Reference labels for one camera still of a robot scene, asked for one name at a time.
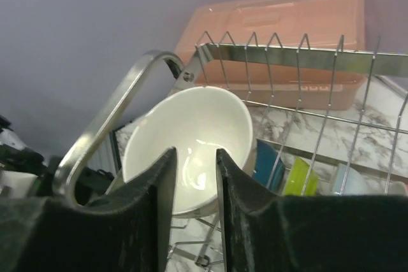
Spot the pink plastic storage box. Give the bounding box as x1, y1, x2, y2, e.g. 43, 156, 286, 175
175, 0, 365, 110

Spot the white grey bottom bowl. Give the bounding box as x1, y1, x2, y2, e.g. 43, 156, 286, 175
330, 164, 373, 196

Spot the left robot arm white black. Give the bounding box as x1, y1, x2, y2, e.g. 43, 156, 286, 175
1, 117, 114, 205

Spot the lime green white bowl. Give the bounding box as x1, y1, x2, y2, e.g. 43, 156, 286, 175
282, 157, 319, 196

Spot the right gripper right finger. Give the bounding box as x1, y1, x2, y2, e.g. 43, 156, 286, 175
216, 149, 407, 271

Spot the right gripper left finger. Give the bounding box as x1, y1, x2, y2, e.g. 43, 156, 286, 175
1, 148, 177, 271

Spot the white orange bowl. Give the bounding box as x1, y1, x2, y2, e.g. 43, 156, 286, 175
387, 182, 408, 196

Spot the plain white bowl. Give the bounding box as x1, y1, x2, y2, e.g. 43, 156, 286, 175
122, 86, 257, 218

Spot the dark teal beige bowl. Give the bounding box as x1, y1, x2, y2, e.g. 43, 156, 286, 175
252, 140, 285, 192

